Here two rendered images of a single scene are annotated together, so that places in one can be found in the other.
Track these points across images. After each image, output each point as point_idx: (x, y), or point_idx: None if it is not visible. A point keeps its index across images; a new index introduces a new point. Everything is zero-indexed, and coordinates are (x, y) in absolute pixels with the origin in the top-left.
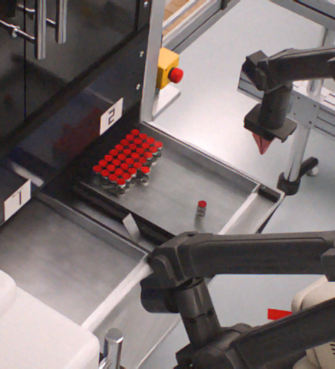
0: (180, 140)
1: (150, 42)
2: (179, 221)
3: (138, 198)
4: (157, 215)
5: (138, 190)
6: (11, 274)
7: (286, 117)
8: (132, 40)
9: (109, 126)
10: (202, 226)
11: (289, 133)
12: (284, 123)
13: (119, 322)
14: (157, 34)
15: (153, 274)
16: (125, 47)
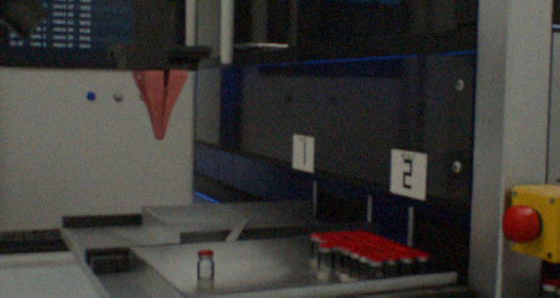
0: (390, 296)
1: (479, 76)
2: (216, 277)
3: (296, 271)
4: (248, 271)
5: (312, 273)
6: (260, 223)
7: (145, 44)
8: (440, 33)
9: (404, 192)
10: (184, 284)
11: (110, 48)
12: (135, 43)
13: (127, 236)
14: (493, 66)
15: (41, 4)
16: (429, 39)
